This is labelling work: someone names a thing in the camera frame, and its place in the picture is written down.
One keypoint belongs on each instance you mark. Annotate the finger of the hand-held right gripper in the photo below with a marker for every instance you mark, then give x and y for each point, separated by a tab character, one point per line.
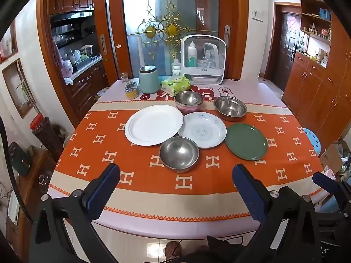
326	182

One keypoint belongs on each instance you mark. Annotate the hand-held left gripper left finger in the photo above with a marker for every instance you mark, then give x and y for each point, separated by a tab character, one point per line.
105	186

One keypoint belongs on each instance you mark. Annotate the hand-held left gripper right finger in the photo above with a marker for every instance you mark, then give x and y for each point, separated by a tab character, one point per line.
248	191

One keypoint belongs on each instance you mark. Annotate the green plate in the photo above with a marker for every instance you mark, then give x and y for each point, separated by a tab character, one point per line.
245	142

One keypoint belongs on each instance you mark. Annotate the white patterned plate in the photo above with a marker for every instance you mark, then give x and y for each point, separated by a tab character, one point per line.
204	131

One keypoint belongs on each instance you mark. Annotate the large white plate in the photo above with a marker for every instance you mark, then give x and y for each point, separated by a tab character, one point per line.
153	124

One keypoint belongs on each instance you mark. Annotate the small steel bowl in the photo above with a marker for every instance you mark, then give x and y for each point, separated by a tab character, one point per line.
178	153

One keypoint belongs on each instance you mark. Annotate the cardboard box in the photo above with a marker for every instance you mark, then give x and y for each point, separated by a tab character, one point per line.
330	156

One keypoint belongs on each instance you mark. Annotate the blue plastic stool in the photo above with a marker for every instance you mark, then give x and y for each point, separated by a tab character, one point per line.
312	142

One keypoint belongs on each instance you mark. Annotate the orange patterned tablecloth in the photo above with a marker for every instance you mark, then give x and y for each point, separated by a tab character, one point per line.
153	191

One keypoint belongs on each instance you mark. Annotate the dark wicker basket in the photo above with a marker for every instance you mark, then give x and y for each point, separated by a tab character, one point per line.
49	139

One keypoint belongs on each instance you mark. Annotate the wooden side table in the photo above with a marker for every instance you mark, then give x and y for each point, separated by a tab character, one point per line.
30	191

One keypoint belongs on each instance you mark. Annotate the wooden storage cabinet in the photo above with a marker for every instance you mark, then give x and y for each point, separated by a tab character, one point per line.
315	98

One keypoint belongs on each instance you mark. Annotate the large steel bowl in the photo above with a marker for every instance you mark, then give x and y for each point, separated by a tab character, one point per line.
230	106

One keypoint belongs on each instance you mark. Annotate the red lid jar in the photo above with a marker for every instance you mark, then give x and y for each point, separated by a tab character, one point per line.
37	122

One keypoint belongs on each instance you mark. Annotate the small yellow glass jar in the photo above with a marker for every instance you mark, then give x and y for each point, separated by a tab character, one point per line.
131	90

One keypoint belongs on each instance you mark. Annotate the wooden kitchen base cabinet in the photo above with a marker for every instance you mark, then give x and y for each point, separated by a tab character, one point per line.
87	82

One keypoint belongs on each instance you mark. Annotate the pink steel bowl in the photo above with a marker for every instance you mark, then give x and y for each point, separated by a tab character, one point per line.
189	98

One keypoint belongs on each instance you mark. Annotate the teal canister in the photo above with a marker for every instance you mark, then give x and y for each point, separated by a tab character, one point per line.
149	80

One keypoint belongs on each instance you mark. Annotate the green tissue pack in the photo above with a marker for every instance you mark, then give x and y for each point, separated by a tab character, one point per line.
177	85

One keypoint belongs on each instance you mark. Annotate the white floral kettle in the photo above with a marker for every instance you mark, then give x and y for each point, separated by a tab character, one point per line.
67	68

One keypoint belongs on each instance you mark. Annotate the white pill bottle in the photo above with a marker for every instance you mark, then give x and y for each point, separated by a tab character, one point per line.
176	70

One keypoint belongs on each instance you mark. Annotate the dark wooden door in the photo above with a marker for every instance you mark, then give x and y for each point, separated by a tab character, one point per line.
283	52

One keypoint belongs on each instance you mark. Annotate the white bottle in box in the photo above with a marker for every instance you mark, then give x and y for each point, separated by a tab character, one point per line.
192	52

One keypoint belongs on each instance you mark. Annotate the gold door ornament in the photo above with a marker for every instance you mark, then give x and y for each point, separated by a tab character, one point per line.
171	28

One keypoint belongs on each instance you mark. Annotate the sliding glass door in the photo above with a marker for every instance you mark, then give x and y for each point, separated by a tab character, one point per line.
186	5

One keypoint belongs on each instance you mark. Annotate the wooden framed wall niche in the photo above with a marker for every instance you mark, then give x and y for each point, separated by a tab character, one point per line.
19	87

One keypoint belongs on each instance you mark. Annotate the white light switch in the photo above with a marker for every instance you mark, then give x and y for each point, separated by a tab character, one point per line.
257	13

